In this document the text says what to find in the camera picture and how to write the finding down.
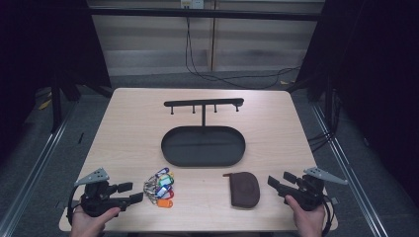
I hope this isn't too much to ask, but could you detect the left hand-held gripper cable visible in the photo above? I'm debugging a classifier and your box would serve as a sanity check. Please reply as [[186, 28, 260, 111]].
[[66, 185, 87, 225]]

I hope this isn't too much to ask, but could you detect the person's right hand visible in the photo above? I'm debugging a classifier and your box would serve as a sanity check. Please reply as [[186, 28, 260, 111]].
[[284, 195, 327, 237]]

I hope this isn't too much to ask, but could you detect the metal floor rail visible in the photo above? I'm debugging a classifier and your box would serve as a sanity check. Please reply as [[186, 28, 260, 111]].
[[310, 102, 390, 237], [0, 98, 79, 237]]

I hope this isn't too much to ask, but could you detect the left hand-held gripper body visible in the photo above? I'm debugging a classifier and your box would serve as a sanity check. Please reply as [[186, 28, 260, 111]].
[[73, 167, 131, 218]]

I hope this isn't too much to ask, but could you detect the dark curtain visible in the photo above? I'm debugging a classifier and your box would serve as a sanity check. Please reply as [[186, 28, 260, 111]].
[[0, 0, 113, 166], [294, 0, 419, 205]]

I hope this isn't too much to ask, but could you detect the key bunch with coloured tags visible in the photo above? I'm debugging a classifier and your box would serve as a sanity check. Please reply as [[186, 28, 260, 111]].
[[142, 167, 176, 209]]

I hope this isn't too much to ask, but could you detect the hand-held gripper cable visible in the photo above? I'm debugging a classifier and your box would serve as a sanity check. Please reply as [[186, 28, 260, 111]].
[[66, 185, 87, 225], [321, 196, 336, 237]]

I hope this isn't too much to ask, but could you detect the brown zip pouch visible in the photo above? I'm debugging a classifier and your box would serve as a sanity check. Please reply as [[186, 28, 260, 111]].
[[222, 171, 261, 209]]

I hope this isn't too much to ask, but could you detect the black metal stand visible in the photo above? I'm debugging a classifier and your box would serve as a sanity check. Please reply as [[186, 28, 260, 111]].
[[49, 70, 83, 133]]

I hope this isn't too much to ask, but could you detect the white wall socket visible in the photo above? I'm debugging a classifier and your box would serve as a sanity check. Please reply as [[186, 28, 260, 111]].
[[180, 0, 206, 10]]

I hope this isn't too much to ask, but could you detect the person's left hand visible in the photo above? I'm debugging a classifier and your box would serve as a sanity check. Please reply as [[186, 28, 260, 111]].
[[70, 205, 122, 237]]

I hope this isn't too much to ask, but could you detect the bundle of black floor cables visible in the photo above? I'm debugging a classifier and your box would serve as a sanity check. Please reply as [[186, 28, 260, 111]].
[[306, 88, 338, 153]]

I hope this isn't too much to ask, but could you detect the right hand-held gripper cable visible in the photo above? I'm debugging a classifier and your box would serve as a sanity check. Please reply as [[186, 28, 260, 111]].
[[321, 196, 336, 237]]

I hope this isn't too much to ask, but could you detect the black horizontal bar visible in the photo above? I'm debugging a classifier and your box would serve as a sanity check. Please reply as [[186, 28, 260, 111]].
[[88, 8, 323, 22]]

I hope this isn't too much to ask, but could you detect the black cable on wall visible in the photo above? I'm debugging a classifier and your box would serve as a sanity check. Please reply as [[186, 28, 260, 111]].
[[184, 16, 301, 91]]

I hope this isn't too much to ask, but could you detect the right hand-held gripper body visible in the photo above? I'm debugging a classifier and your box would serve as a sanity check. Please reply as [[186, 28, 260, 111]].
[[279, 167, 349, 212]]

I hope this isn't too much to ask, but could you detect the black key rack with tray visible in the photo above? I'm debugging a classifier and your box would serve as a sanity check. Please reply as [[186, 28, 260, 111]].
[[160, 97, 247, 168]]

